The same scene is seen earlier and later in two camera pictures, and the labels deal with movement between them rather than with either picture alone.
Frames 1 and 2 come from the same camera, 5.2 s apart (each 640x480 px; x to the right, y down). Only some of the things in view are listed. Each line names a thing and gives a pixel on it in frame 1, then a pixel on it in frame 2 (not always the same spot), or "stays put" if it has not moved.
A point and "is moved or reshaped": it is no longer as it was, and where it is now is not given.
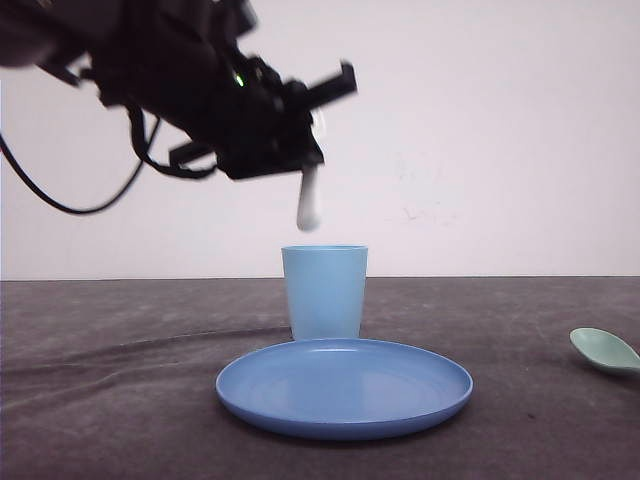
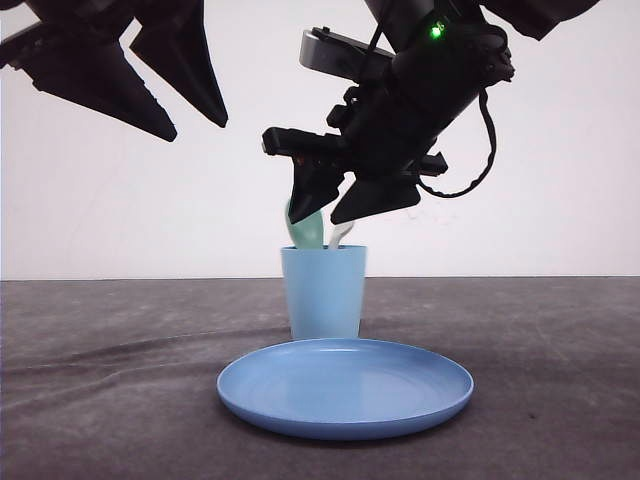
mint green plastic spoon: (605, 348) -> (306, 233)
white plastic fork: (308, 205) is moved or reshaped
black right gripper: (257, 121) -> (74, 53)
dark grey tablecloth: (117, 379) stays put
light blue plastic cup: (326, 287) stays put
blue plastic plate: (343, 388) stays put
